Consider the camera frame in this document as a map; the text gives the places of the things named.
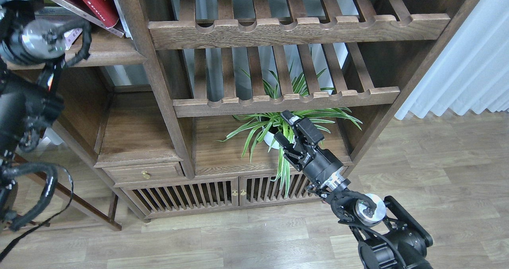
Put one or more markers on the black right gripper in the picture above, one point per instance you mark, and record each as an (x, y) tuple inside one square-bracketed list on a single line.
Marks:
[(319, 165)]

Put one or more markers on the pale lavender cover book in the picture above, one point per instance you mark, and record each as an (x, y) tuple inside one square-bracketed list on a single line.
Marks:
[(71, 36)]

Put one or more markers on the red cover book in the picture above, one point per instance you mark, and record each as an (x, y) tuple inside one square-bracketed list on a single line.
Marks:
[(105, 10)]

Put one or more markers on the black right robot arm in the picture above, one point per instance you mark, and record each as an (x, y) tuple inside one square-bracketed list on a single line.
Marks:
[(388, 236)]

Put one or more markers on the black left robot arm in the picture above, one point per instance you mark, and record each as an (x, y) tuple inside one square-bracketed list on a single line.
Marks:
[(34, 51)]

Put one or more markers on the green spider plant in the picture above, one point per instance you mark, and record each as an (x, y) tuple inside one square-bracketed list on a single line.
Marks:
[(259, 125)]

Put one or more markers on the white plant pot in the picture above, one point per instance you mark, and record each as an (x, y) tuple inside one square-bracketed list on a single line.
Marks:
[(270, 140)]

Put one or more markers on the dark wooden bookshelf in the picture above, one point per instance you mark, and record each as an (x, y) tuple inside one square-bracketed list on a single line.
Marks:
[(156, 104)]

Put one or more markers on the white spine upright book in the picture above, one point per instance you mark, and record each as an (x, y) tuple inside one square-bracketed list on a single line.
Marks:
[(122, 20)]

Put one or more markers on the wooden side furniture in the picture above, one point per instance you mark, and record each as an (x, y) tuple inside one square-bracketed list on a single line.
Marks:
[(63, 187)]

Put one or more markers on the white pleated curtain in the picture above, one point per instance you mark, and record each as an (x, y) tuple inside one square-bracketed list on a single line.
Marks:
[(471, 74)]

